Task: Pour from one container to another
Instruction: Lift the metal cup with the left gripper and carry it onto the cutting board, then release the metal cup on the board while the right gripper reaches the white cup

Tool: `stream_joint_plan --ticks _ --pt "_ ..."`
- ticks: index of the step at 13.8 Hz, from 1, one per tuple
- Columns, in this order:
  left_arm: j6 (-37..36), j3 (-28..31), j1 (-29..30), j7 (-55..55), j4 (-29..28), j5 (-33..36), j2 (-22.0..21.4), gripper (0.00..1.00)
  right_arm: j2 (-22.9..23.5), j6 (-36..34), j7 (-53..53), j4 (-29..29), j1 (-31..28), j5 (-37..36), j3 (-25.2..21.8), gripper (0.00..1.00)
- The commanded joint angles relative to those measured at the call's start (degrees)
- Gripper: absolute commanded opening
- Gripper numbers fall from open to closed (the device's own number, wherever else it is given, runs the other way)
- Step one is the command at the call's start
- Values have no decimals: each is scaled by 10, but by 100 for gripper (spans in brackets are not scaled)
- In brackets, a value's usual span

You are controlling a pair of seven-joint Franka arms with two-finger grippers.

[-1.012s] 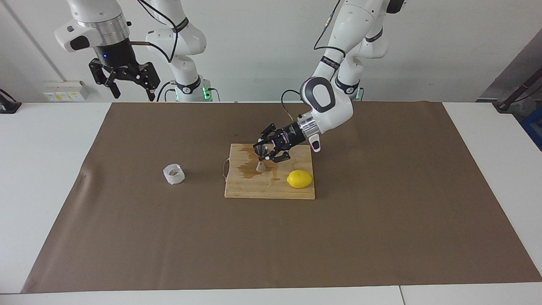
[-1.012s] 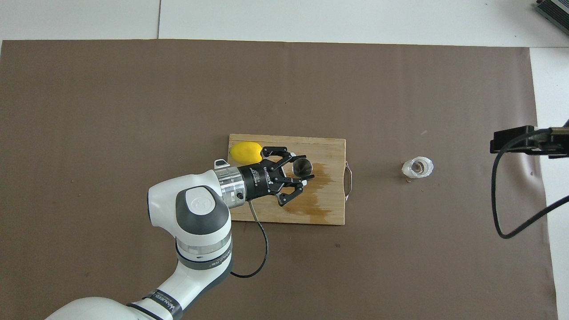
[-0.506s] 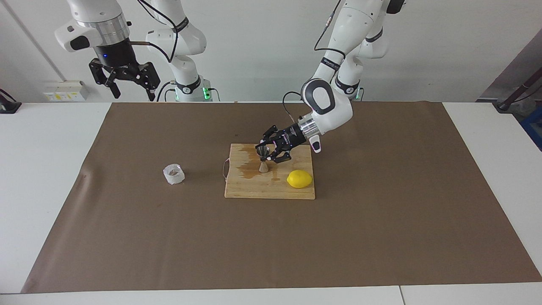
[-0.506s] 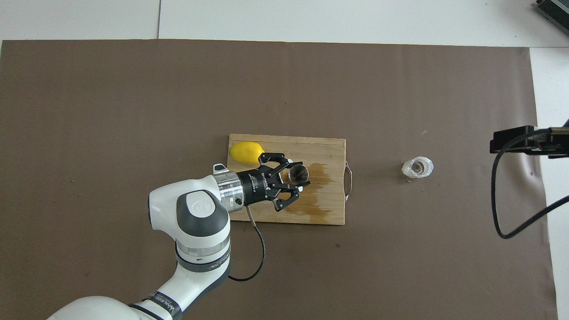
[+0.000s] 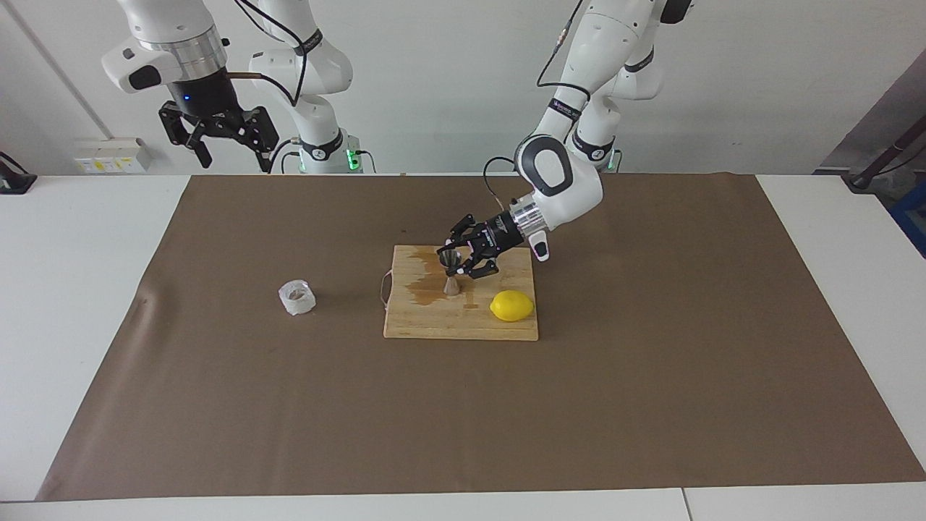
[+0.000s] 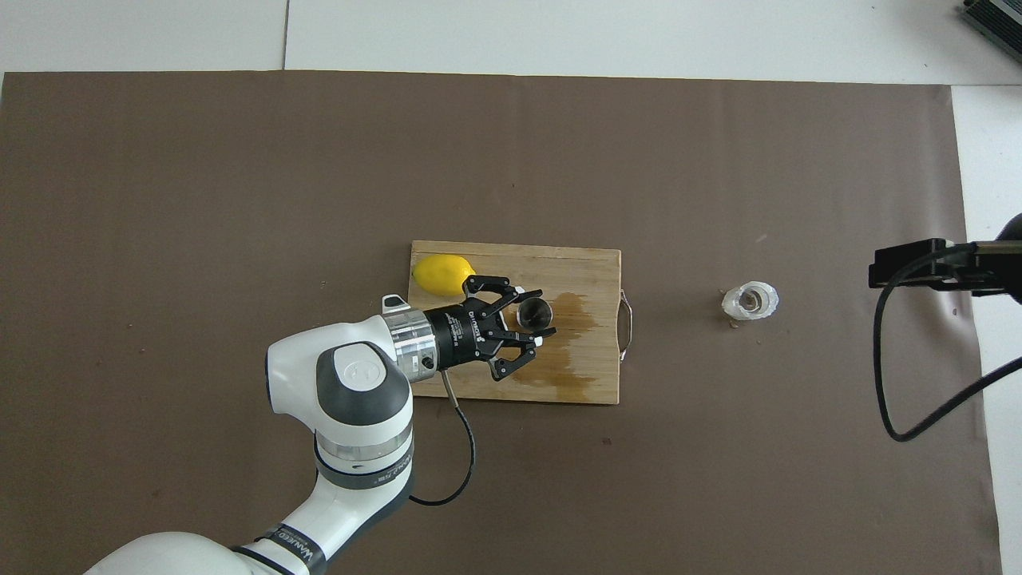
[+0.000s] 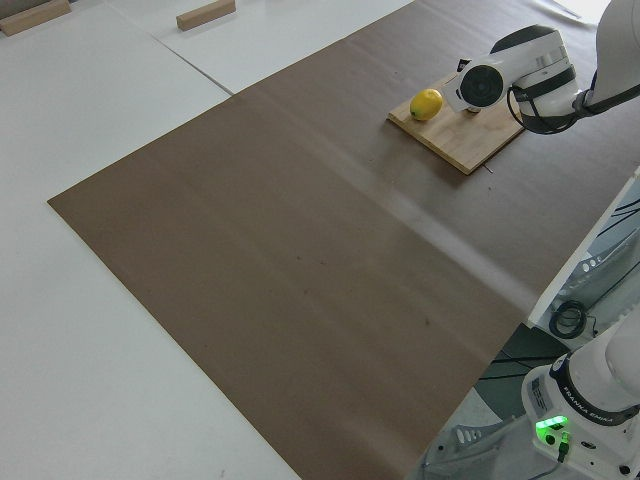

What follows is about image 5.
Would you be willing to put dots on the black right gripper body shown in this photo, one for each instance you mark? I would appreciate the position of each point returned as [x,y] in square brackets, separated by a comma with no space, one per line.
[202,98]

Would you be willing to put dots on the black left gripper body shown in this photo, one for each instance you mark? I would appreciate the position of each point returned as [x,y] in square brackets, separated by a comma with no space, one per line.
[499,235]

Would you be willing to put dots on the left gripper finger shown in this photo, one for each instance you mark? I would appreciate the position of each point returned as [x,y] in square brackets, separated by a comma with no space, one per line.
[483,266]
[465,228]

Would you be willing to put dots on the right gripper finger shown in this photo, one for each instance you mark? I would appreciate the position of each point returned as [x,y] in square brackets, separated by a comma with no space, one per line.
[184,130]
[260,134]

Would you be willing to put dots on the steel double jigger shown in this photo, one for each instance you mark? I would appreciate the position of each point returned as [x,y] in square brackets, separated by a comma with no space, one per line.
[452,288]

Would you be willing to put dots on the small clear glass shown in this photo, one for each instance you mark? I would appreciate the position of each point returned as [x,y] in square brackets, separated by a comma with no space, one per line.
[297,304]

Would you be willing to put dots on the yellow lemon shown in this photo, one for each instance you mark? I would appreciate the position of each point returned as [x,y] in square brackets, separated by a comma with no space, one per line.
[512,305]

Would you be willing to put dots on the wooden cutting board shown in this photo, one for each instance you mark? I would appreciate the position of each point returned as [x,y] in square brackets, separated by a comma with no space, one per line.
[448,322]

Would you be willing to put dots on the brown paper table mat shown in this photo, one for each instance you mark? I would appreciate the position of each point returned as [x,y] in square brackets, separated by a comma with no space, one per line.
[217,398]

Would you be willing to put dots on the black stand pole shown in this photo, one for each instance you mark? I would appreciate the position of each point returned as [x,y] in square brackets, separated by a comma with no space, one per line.
[879,163]

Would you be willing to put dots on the blue crate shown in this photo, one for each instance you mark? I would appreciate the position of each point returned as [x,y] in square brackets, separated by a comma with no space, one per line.
[913,217]

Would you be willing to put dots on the white wall socket box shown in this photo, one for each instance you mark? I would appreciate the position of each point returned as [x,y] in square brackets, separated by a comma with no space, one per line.
[108,163]

